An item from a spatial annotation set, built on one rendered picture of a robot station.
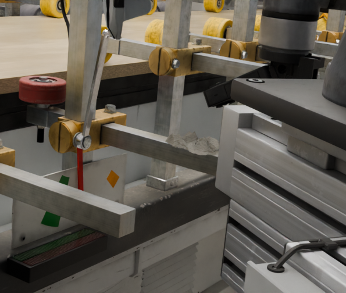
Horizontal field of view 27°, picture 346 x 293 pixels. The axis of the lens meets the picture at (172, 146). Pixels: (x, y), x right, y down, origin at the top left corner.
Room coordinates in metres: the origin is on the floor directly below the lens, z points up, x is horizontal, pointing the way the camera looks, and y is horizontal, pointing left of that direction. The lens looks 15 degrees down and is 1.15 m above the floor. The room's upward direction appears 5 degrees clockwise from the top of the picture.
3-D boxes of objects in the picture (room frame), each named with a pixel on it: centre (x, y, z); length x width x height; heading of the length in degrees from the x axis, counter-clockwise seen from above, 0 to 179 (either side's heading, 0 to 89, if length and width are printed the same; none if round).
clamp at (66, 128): (1.15, 0.14, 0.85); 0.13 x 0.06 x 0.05; 147
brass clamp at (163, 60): (1.36, 0.00, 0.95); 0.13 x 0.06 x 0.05; 147
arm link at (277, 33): (0.99, -0.14, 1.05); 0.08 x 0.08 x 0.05
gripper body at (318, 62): (0.98, -0.14, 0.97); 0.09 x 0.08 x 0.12; 57
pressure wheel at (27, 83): (1.23, 0.23, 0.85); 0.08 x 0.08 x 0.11
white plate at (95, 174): (1.09, 0.15, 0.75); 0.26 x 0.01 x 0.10; 147
